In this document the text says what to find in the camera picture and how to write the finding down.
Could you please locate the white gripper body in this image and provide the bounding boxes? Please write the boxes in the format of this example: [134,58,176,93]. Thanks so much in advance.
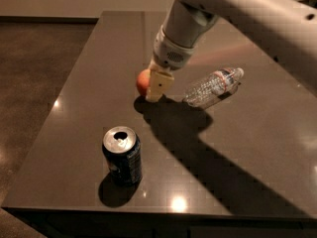
[153,26,195,70]

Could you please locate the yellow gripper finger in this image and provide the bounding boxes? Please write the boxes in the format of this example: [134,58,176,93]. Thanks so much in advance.
[146,60,174,102]

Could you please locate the red apple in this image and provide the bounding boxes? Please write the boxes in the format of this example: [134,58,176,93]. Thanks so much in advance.
[136,68,151,96]

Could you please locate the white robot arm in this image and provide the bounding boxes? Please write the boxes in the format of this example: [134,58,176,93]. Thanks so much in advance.
[146,0,317,102]

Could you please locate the blue pepsi can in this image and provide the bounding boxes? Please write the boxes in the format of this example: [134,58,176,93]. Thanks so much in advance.
[102,126,142,186]

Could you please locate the clear plastic water bottle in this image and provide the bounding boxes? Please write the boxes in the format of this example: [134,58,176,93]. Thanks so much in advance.
[183,67,244,108]

